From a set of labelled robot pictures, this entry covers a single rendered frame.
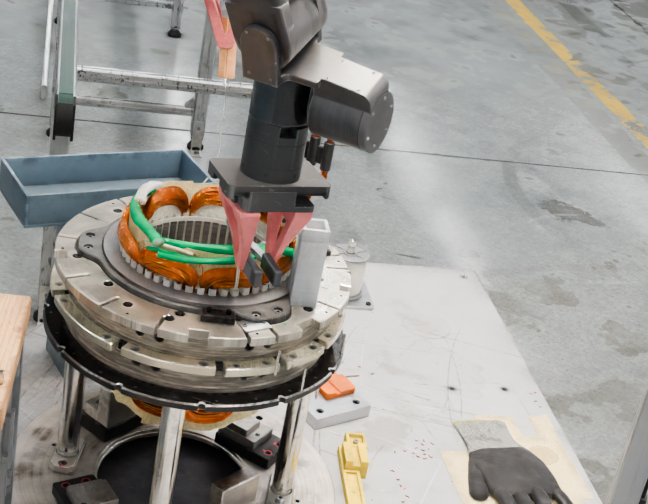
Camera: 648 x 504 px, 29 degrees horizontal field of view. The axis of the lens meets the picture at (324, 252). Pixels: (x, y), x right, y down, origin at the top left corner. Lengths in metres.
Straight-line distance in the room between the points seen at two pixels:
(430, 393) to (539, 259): 2.36
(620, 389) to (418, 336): 1.67
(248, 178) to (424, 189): 3.29
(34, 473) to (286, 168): 0.54
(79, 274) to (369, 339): 0.70
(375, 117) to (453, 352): 0.86
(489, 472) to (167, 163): 0.59
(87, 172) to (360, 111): 0.64
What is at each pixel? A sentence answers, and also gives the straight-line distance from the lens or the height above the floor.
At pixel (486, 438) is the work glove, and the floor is 0.79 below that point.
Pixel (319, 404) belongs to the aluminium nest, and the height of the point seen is 0.80.
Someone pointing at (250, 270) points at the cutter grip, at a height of 1.17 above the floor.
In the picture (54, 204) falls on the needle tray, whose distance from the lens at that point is 1.54.
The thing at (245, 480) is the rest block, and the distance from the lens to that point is 1.41.
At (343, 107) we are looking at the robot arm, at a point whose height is 1.36.
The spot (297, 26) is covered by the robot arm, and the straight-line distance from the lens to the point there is 1.08.
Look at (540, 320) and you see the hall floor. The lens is 3.76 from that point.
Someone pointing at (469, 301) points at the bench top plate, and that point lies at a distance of 2.06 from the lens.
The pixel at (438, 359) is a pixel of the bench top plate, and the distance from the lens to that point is 1.88.
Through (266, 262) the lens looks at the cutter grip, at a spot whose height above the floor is 1.17.
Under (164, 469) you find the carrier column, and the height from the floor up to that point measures 0.92.
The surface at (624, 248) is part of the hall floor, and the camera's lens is 4.38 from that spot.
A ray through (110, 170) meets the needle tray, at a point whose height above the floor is 1.04.
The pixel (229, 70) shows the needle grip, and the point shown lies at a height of 1.31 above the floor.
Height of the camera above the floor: 1.73
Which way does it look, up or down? 27 degrees down
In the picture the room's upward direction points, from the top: 11 degrees clockwise
